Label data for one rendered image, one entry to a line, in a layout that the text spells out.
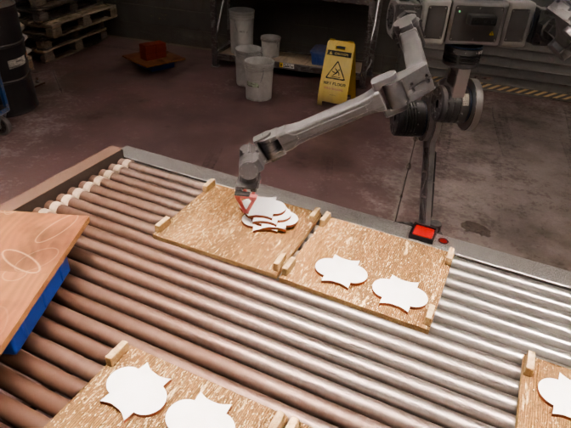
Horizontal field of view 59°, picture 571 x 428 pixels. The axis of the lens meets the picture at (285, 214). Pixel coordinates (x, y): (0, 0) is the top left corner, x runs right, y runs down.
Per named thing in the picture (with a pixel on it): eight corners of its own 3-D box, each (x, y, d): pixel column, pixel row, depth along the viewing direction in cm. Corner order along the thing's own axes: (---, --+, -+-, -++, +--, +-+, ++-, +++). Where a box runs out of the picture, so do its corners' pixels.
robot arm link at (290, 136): (407, 101, 141) (394, 67, 136) (410, 109, 137) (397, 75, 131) (271, 157, 155) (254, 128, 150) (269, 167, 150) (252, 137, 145)
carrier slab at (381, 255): (326, 219, 166) (326, 215, 165) (453, 257, 152) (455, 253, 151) (278, 281, 139) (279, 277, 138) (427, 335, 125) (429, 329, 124)
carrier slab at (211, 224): (212, 186, 180) (212, 183, 179) (321, 216, 167) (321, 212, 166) (152, 238, 153) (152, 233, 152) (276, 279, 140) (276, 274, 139)
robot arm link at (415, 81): (442, 97, 134) (430, 64, 128) (392, 116, 138) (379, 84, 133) (425, 39, 169) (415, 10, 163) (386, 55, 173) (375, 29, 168)
